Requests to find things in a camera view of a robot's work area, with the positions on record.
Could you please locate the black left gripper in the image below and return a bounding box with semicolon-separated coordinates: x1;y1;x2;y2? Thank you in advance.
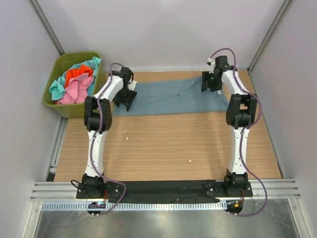
113;87;137;110

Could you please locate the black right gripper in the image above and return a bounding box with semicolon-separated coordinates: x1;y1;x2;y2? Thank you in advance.
201;71;221;92

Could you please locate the blue-grey t shirt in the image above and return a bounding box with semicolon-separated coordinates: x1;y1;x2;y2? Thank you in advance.
113;76;229;116

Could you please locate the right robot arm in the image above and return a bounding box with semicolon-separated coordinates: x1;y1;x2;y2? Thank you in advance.
201;56;257;197

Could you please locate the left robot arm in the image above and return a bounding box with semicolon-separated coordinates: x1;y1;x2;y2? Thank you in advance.
78;66;137;198

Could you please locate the pink t shirt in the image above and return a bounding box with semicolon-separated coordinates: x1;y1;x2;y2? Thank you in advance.
57;73;94;105

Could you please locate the green plastic bin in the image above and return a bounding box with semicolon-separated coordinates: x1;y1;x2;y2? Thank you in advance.
43;52;106;119

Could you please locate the orange t shirt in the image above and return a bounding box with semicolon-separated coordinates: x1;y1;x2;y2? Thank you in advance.
64;64;94;88

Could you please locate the teal t shirt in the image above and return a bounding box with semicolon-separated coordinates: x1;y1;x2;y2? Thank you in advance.
49;57;102;104

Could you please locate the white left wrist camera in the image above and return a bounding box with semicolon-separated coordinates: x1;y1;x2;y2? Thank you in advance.
128;80;138;91

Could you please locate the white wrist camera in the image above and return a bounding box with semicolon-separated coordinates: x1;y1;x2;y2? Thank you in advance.
207;58;215;73
128;80;138;91

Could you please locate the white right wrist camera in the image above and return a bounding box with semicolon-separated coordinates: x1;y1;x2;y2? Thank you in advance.
207;58;215;73

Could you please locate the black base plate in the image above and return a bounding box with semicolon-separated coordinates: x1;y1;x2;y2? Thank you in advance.
76;180;253;204

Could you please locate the white slotted cable duct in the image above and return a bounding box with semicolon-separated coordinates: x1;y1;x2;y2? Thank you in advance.
42;201;227;212

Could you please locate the aluminium frame rail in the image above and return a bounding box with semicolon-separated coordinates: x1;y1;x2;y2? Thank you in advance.
30;179;301;201

